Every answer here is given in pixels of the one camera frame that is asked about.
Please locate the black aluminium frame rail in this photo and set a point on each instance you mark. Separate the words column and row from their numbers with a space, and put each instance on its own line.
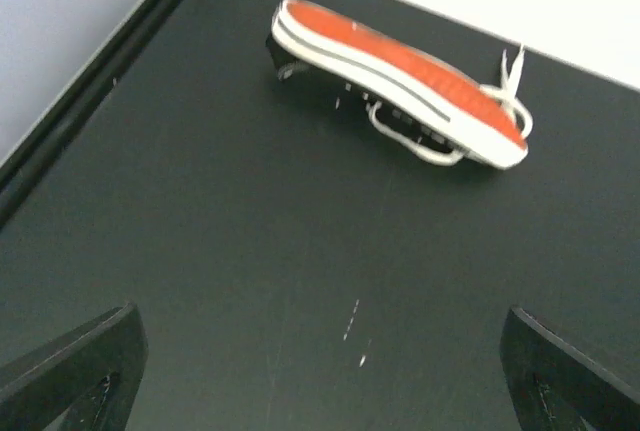
column 29, row 162

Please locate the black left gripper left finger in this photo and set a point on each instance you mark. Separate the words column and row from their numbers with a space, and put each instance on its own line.
column 89, row 375

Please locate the black canvas sneaker white sole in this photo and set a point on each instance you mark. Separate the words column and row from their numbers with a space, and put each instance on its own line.
column 305, row 35

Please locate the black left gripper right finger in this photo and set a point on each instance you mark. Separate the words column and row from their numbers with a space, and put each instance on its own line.
column 557, row 382

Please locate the white shoelace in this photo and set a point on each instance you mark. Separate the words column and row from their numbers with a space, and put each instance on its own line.
column 442, row 115

